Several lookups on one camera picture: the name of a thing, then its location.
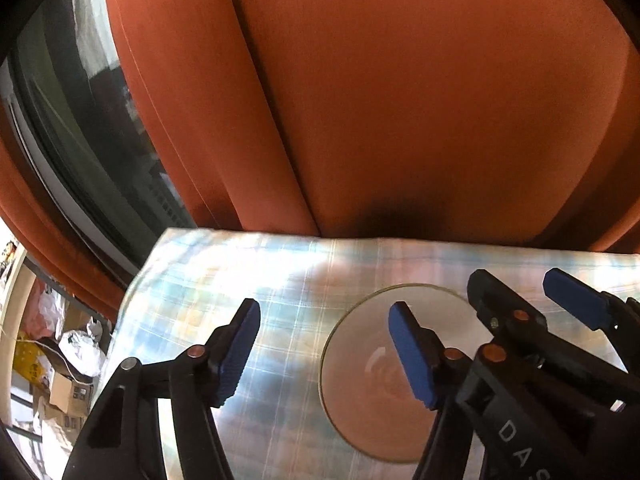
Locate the window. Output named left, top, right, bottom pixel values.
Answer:
left=0, top=0, right=198, bottom=281

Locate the yellow bag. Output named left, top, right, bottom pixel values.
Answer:
left=12, top=335, right=53, bottom=388

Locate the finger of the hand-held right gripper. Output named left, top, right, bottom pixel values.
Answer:
left=543, top=267, right=640, bottom=376
left=466, top=269, right=551, bottom=356

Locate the cardboard box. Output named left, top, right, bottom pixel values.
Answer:
left=48, top=374, right=97, bottom=420

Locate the white plastic bag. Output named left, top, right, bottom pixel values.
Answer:
left=56, top=317, right=107, bottom=377

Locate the orange curtain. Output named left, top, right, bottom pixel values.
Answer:
left=0, top=0, right=640, bottom=311

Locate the blue plaid tablecloth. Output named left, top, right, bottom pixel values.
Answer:
left=107, top=227, right=640, bottom=480

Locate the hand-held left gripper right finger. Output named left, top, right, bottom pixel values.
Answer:
left=389, top=301, right=473, bottom=480

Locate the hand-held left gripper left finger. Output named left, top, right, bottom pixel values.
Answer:
left=62, top=298, right=261, bottom=480

